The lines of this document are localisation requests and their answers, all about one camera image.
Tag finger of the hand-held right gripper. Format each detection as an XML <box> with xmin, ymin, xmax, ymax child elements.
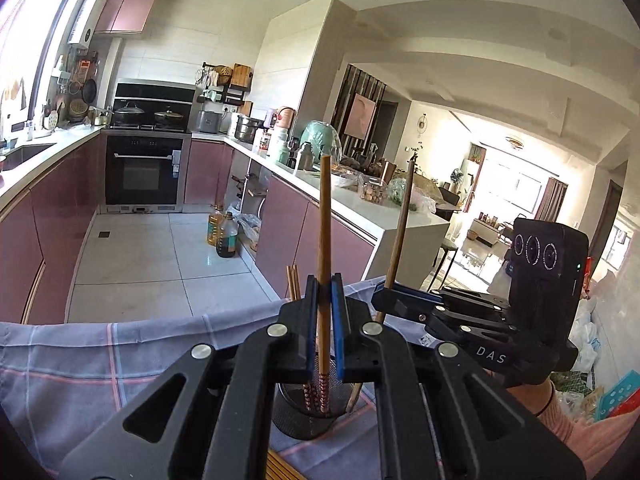
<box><xmin>424</xmin><ymin>309</ymin><xmax>512</xmax><ymax>347</ymax></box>
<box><xmin>371</xmin><ymin>283</ymin><xmax>509</xmax><ymax>319</ymax></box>

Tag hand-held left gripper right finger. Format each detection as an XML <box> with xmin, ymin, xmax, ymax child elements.
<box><xmin>331</xmin><ymin>274</ymin><xmax>586</xmax><ymax>480</ymax></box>

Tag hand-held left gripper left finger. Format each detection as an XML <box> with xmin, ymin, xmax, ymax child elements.
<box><xmin>60</xmin><ymin>275</ymin><xmax>321</xmax><ymax>480</ymax></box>

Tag black mesh utensil holder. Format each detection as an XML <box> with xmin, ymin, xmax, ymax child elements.
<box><xmin>270</xmin><ymin>377</ymin><xmax>369</xmax><ymax>441</ymax></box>

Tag bundle of wooden chopsticks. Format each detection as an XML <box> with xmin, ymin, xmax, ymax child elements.
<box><xmin>267</xmin><ymin>451</ymin><xmax>306</xmax><ymax>480</ymax></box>

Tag person's right forearm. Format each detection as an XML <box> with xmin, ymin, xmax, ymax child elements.
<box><xmin>505</xmin><ymin>377</ymin><xmax>639</xmax><ymax>472</ymax></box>

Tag hanging pans and utensils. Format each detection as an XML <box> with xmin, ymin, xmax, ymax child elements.
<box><xmin>49</xmin><ymin>49</ymin><xmax>102</xmax><ymax>127</ymax></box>

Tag white plastic bags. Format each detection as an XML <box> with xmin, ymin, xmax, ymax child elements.
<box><xmin>569</xmin><ymin>269</ymin><xmax>617</xmax><ymax>377</ymax></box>

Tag grey bar stool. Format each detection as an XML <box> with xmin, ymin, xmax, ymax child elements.
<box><xmin>427</xmin><ymin>237</ymin><xmax>459</xmax><ymax>294</ymax></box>

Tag dark wooden door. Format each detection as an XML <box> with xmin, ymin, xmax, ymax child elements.
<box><xmin>587</xmin><ymin>179</ymin><xmax>624</xmax><ymax>287</ymax></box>

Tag brown curtain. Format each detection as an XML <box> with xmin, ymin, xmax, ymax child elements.
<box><xmin>537</xmin><ymin>177</ymin><xmax>569</xmax><ymax>224</ymax></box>

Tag pink kitchen island cabinets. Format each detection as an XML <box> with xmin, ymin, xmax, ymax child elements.
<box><xmin>255</xmin><ymin>174</ymin><xmax>377</xmax><ymax>302</ymax></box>

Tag bag of green vegetables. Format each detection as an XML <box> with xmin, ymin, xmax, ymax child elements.
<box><xmin>387</xmin><ymin>174</ymin><xmax>437</xmax><ymax>214</ymax></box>

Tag glass jar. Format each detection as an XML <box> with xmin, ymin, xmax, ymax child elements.
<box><xmin>362</xmin><ymin>177</ymin><xmax>389</xmax><ymax>206</ymax></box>

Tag blue perforated basket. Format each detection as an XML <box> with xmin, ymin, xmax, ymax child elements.
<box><xmin>594</xmin><ymin>369</ymin><xmax>640</xmax><ymax>422</ymax></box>

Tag dark sauce bottle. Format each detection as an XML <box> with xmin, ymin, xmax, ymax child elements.
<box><xmin>216</xmin><ymin>211</ymin><xmax>239</xmax><ymax>259</ymax></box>

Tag yellow cooking oil bottle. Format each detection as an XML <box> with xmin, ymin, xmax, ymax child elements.
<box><xmin>207</xmin><ymin>207</ymin><xmax>224</xmax><ymax>247</ymax></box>

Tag narrow pink base cabinet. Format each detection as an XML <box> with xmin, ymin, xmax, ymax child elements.
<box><xmin>184</xmin><ymin>140</ymin><xmax>234</xmax><ymax>206</ymax></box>

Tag stainless steel stock pot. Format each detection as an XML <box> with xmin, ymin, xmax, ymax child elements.
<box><xmin>233</xmin><ymin>114</ymin><xmax>264</xmax><ymax>144</ymax></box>

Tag black built-in oven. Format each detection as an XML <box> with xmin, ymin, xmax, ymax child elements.
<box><xmin>104</xmin><ymin>133</ymin><xmax>185</xmax><ymax>207</ymax></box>

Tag blue plaid tablecloth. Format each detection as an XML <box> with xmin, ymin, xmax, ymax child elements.
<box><xmin>0</xmin><ymin>280</ymin><xmax>436</xmax><ymax>480</ymax></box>

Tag black range hood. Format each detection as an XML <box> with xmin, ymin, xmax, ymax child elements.
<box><xmin>114</xmin><ymin>82</ymin><xmax>196</xmax><ymax>133</ymax></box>

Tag long pink base cabinets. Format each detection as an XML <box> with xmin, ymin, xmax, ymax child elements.
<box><xmin>0</xmin><ymin>132</ymin><xmax>109</xmax><ymax>326</ymax></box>

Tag stainless kitchen sink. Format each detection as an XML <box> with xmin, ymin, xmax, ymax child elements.
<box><xmin>0</xmin><ymin>142</ymin><xmax>57</xmax><ymax>172</ymax></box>

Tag kitchen window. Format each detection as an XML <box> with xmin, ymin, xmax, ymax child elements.
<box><xmin>0</xmin><ymin>0</ymin><xmax>84</xmax><ymax>136</ymax></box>

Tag pink wall picture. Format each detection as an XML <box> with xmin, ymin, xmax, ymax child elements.
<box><xmin>344</xmin><ymin>92</ymin><xmax>377</xmax><ymax>139</ymax></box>

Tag black wall rack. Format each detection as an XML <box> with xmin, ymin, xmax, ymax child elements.
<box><xmin>202</xmin><ymin>62</ymin><xmax>254</xmax><ymax>106</ymax></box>

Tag pink wall cabinet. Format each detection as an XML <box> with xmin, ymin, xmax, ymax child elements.
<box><xmin>95</xmin><ymin>0</ymin><xmax>162</xmax><ymax>36</ymax></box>

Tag white wall water heater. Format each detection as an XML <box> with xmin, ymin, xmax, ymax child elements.
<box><xmin>67</xmin><ymin>0</ymin><xmax>107</xmax><ymax>46</ymax></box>

